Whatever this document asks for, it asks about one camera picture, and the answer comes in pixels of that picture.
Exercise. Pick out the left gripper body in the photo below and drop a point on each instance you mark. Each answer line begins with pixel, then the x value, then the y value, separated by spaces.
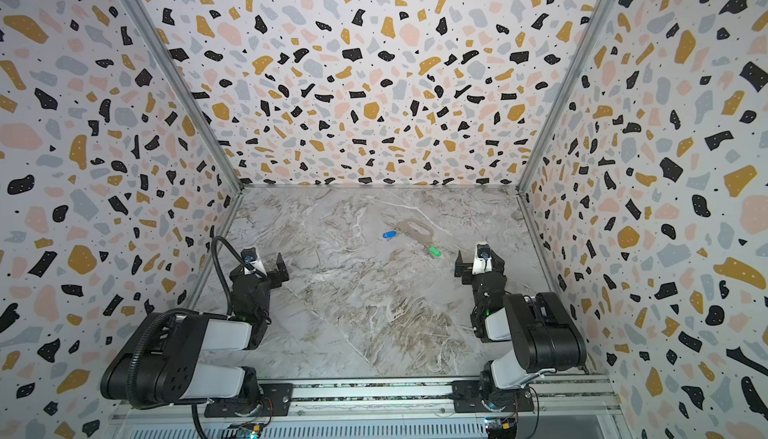
pixel 264 277

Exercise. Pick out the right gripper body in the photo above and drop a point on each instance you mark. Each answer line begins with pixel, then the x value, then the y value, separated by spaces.
pixel 480 274

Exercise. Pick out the translucent keyring tag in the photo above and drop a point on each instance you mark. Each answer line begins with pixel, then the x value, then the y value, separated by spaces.
pixel 416 230

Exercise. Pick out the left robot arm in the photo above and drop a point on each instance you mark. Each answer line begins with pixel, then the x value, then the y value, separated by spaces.
pixel 160 365

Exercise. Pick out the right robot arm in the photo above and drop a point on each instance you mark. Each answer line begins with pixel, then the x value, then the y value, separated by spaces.
pixel 542 335

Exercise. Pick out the left electronics board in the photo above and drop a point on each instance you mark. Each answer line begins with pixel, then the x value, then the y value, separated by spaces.
pixel 250 430

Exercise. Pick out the electronics board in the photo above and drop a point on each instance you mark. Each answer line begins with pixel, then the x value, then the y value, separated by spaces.
pixel 500 428
pixel 250 430

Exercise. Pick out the right electronics board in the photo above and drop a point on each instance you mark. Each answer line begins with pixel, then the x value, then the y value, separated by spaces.
pixel 500 428

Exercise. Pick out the right corner aluminium profile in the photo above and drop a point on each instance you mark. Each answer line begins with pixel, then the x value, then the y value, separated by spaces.
pixel 580 58

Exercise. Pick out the corner aluminium profile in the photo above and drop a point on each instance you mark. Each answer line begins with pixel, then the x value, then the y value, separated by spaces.
pixel 144 25
pixel 580 58

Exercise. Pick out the left corner aluminium profile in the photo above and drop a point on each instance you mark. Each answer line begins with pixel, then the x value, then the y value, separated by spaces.
pixel 144 25

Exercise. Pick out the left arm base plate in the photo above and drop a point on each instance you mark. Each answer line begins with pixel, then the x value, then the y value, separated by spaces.
pixel 268 400

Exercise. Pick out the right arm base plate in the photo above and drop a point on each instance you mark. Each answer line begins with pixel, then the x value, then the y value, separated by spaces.
pixel 476 396

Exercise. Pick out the aluminium mounting rail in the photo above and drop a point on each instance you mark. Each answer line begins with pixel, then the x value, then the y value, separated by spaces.
pixel 566 406

